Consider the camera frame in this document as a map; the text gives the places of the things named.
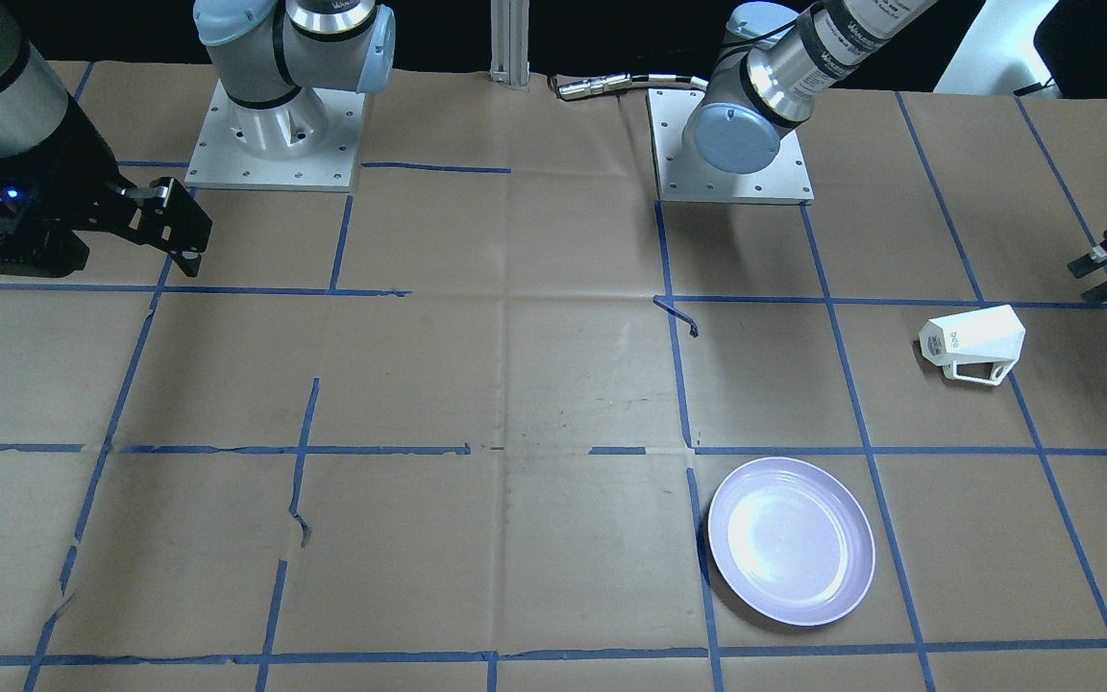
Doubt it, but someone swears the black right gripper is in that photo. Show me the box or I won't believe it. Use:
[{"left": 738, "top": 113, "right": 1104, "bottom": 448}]
[{"left": 0, "top": 100, "right": 213, "bottom": 279}]

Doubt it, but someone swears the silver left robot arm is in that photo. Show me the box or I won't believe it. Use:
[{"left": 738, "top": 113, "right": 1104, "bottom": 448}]
[{"left": 682, "top": 1, "right": 1107, "bottom": 304}]

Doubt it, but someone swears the lilac plate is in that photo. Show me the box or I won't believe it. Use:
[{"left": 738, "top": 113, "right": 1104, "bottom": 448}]
[{"left": 706, "top": 457, "right": 877, "bottom": 628}]

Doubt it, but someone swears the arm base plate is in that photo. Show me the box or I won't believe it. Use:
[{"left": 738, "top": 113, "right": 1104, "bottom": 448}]
[
  {"left": 646, "top": 90, "right": 816, "bottom": 206},
  {"left": 184, "top": 85, "right": 368, "bottom": 193}
]

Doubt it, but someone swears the aluminium frame post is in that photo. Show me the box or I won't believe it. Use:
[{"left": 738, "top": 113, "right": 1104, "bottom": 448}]
[{"left": 488, "top": 0, "right": 530, "bottom": 90}]

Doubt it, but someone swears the silver cable connector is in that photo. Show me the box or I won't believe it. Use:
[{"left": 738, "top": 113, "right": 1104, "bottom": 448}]
[{"left": 548, "top": 73, "right": 708, "bottom": 102}]

